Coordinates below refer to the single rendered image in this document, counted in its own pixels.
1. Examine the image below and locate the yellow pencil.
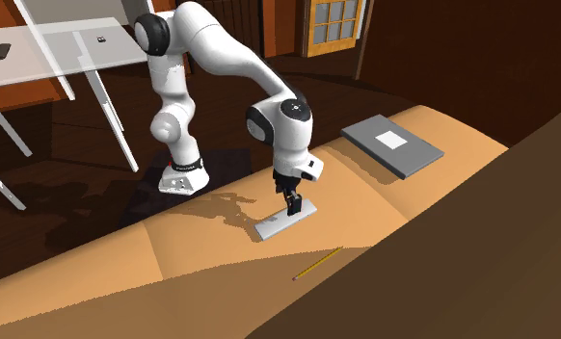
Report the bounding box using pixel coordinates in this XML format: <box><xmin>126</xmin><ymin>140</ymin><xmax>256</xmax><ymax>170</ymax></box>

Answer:
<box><xmin>291</xmin><ymin>247</ymin><xmax>344</xmax><ymax>282</ymax></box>

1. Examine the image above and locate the grey book with white label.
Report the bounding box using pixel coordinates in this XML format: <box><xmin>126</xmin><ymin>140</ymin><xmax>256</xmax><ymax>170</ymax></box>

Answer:
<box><xmin>339</xmin><ymin>114</ymin><xmax>446</xmax><ymax>181</ymax></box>

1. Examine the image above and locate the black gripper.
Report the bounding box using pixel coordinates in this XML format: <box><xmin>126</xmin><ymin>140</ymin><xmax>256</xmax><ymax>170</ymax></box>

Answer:
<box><xmin>272</xmin><ymin>169</ymin><xmax>307</xmax><ymax>218</ymax></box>

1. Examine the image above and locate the white table with glass top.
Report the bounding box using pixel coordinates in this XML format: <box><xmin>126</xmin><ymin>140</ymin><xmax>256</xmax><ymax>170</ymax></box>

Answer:
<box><xmin>0</xmin><ymin>0</ymin><xmax>156</xmax><ymax>212</ymax></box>

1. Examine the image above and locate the yellow framed window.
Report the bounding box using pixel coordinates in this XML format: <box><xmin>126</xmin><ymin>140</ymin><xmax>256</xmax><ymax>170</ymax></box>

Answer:
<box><xmin>302</xmin><ymin>0</ymin><xmax>372</xmax><ymax>59</ymax></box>

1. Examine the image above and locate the silver flat tablet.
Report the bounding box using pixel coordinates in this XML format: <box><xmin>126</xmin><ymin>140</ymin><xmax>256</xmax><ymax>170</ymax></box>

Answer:
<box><xmin>254</xmin><ymin>197</ymin><xmax>319</xmax><ymax>243</ymax></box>

